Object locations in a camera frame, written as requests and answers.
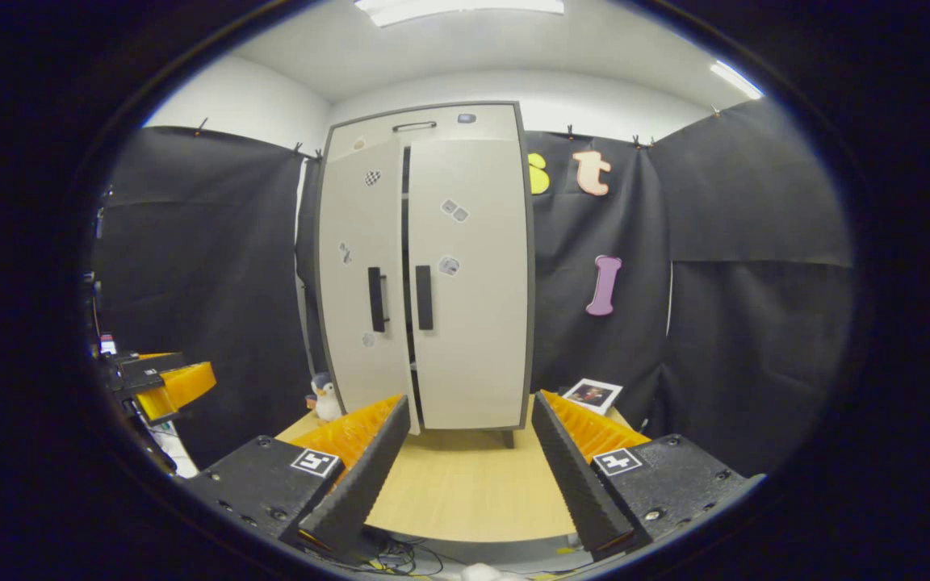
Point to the black backdrop cloth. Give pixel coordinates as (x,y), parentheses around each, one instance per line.
(739,323)

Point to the plush penguin toy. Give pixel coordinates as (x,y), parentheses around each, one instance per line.
(326,403)

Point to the photo cover book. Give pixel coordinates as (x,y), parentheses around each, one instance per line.
(592,395)

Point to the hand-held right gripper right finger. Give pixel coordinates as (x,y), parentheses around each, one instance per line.
(570,484)

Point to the grey shoe cabinet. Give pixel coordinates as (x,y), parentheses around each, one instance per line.
(528,323)

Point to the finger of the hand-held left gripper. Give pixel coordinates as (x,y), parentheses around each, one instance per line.
(186,383)
(154,354)

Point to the long ceiling light panel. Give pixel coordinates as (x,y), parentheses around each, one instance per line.
(457,8)

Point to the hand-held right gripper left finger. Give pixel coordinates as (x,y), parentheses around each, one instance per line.
(376,476)

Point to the light grey cabinet door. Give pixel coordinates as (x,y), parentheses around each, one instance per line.
(473,339)
(344,323)

